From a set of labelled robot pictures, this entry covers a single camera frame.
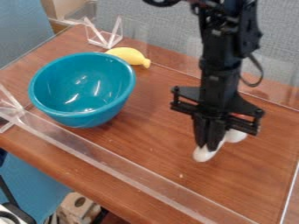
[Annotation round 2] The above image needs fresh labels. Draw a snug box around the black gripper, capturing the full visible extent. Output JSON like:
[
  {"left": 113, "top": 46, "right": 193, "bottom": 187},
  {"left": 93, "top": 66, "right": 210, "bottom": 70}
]
[{"left": 170, "top": 86, "right": 265, "bottom": 151}]

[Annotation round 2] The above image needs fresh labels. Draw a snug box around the white red toy mushroom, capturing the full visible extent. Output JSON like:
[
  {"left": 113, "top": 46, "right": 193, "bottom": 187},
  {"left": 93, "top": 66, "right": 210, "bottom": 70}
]
[{"left": 192, "top": 129, "right": 248, "bottom": 163}]

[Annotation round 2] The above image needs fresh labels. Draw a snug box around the blue plastic bowl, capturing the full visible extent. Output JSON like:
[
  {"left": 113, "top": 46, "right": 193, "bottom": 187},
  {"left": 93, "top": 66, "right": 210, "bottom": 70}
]
[{"left": 28, "top": 52, "right": 136, "bottom": 128}]

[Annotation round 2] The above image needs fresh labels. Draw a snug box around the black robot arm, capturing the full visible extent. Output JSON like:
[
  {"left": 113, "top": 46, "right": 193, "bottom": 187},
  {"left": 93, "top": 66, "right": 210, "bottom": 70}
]
[{"left": 142, "top": 0, "right": 264, "bottom": 152}]

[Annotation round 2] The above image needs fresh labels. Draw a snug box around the rear clear acrylic barrier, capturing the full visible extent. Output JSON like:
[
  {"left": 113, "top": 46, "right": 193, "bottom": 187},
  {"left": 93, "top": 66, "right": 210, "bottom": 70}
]
[{"left": 149, "top": 35, "right": 299, "bottom": 111}]

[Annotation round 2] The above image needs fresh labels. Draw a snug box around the clear acrylic barrier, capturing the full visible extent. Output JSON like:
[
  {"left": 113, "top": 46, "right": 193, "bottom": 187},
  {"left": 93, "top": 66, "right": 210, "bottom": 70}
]
[
  {"left": 149, "top": 35, "right": 299, "bottom": 111},
  {"left": 0, "top": 108, "right": 257, "bottom": 224}
]

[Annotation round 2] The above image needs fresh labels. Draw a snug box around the front clear acrylic barrier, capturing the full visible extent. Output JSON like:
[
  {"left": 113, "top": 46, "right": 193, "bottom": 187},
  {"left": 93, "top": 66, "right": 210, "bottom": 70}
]
[{"left": 0, "top": 108, "right": 257, "bottom": 224}]

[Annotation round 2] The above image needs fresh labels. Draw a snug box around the yellow toy banana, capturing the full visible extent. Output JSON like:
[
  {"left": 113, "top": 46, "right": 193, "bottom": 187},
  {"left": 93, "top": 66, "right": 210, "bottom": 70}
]
[{"left": 106, "top": 47, "right": 150, "bottom": 68}]

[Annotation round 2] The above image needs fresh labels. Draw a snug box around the beige block with hole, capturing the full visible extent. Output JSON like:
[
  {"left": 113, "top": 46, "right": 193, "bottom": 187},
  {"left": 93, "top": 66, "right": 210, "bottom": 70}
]
[{"left": 57, "top": 192, "right": 101, "bottom": 224}]

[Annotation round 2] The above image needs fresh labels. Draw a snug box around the black cable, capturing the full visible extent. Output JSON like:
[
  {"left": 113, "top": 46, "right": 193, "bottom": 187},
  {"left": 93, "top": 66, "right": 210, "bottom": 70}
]
[{"left": 237, "top": 53, "right": 265, "bottom": 88}]

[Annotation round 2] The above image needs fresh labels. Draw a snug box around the clear acrylic triangular bracket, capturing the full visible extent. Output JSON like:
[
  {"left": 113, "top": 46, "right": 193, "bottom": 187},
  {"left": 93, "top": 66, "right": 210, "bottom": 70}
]
[{"left": 82, "top": 17, "right": 122, "bottom": 50}]

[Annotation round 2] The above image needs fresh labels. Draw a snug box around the left clear acrylic bracket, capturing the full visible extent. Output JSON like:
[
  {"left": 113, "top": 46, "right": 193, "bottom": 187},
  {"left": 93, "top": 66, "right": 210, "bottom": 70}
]
[{"left": 0, "top": 84, "right": 24, "bottom": 134}]

